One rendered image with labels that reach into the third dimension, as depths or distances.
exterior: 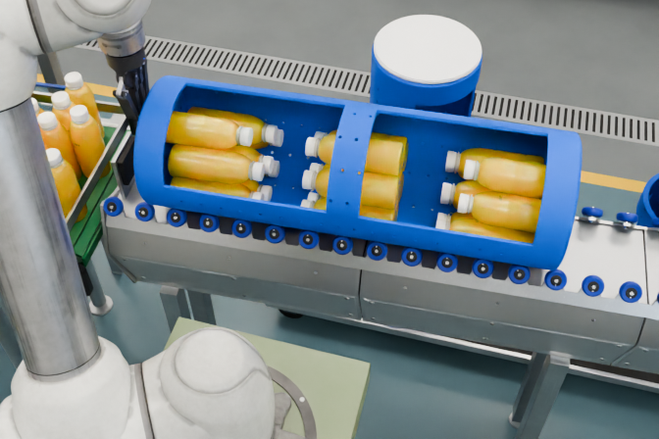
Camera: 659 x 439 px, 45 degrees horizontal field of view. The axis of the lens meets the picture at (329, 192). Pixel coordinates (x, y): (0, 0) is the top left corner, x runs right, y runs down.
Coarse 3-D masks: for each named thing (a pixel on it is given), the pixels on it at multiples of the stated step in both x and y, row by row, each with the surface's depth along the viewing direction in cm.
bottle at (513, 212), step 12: (492, 192) 159; (468, 204) 159; (480, 204) 158; (492, 204) 157; (504, 204) 156; (516, 204) 156; (528, 204) 156; (540, 204) 156; (480, 216) 158; (492, 216) 157; (504, 216) 156; (516, 216) 156; (528, 216) 155; (516, 228) 158; (528, 228) 157
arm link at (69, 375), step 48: (0, 0) 83; (0, 48) 85; (0, 96) 88; (0, 144) 91; (0, 192) 93; (48, 192) 97; (0, 240) 96; (48, 240) 98; (0, 288) 101; (48, 288) 100; (48, 336) 102; (96, 336) 109; (48, 384) 105; (96, 384) 106; (0, 432) 108; (48, 432) 105; (96, 432) 107; (144, 432) 110
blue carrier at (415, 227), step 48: (192, 96) 181; (240, 96) 177; (288, 96) 164; (144, 144) 160; (288, 144) 183; (336, 144) 155; (432, 144) 176; (480, 144) 174; (528, 144) 171; (576, 144) 153; (144, 192) 166; (192, 192) 162; (288, 192) 182; (336, 192) 155; (432, 192) 179; (576, 192) 148; (384, 240) 162; (432, 240) 158; (480, 240) 154
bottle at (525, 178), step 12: (480, 168) 158; (492, 168) 156; (504, 168) 156; (516, 168) 156; (528, 168) 156; (540, 168) 156; (480, 180) 158; (492, 180) 156; (504, 180) 156; (516, 180) 156; (528, 180) 155; (540, 180) 155; (504, 192) 158; (516, 192) 157; (528, 192) 156; (540, 192) 156
